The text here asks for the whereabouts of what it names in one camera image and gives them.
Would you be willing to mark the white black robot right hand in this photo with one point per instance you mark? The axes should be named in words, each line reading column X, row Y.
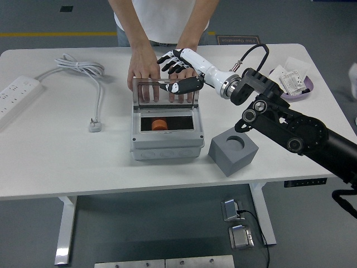
column 206, row 69

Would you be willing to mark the person's right hand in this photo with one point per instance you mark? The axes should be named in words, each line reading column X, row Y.
column 143, row 67

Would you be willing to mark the person's left hand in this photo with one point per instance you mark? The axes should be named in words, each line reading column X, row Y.
column 185, row 74

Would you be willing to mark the transparent hinged box lid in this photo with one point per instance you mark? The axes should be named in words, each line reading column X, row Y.
column 136, row 92

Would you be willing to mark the orange cylindrical battery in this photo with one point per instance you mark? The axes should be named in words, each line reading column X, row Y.
column 159, row 125

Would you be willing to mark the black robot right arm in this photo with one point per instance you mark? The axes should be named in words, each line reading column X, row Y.
column 306, row 131

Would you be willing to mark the person's left forearm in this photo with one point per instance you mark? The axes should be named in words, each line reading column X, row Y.
column 195, row 25

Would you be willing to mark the person's right forearm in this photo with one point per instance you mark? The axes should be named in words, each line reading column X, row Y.
column 134, row 25

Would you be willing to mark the grey plastic junction box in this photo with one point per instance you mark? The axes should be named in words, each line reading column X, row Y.
column 167, row 145

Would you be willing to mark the silver floor socket box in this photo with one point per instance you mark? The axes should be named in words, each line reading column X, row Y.
column 230, row 209
column 240, row 237

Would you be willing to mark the dark floor sign with text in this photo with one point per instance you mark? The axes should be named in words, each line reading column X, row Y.
column 237, row 40

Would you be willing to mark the person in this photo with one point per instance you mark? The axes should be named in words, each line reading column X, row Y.
column 164, row 19

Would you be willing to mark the white power plug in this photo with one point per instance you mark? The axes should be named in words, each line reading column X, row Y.
column 96, row 127

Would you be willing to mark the white printed socket module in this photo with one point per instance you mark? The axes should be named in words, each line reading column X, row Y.
column 293, row 82

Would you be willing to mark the plain white square card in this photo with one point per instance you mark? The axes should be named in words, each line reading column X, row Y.
column 298, row 64

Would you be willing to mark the yellow floor tape line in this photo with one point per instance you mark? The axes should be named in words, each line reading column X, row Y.
column 55, row 34

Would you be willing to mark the grey block with round hole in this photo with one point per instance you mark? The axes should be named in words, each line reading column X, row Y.
column 231, row 162

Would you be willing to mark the black square floor marker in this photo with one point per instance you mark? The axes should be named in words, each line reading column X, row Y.
column 66, row 9

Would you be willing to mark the small black part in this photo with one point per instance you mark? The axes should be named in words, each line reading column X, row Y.
column 306, row 90

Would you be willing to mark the purple plastic tray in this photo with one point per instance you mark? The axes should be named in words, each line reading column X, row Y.
column 309, row 83

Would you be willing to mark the white power strip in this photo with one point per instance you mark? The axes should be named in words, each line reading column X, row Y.
column 16, row 95

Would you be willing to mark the black table control panel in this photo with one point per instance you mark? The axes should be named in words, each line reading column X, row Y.
column 305, row 182

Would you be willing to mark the white table leg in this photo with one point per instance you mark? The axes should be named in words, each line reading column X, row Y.
column 262, row 217
column 65, row 229

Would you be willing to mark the grey metal floor plate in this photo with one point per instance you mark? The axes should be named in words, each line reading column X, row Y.
column 128, row 264
column 199, row 262

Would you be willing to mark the white blank switch panel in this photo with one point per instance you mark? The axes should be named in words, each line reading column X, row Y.
column 277, row 73

